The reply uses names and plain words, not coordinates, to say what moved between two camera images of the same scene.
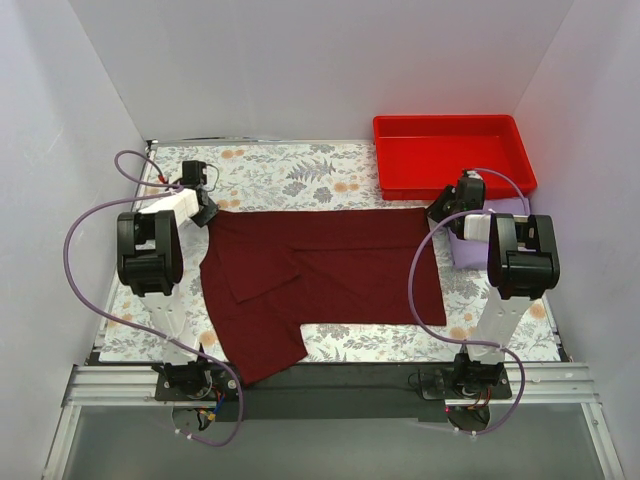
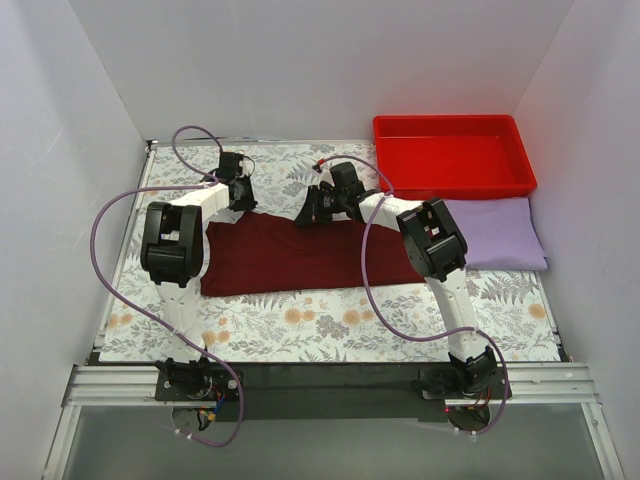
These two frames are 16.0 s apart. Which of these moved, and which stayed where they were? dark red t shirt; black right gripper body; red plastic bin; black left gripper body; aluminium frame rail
Moved: black right gripper body; black left gripper body; dark red t shirt
Stayed: red plastic bin; aluminium frame rail
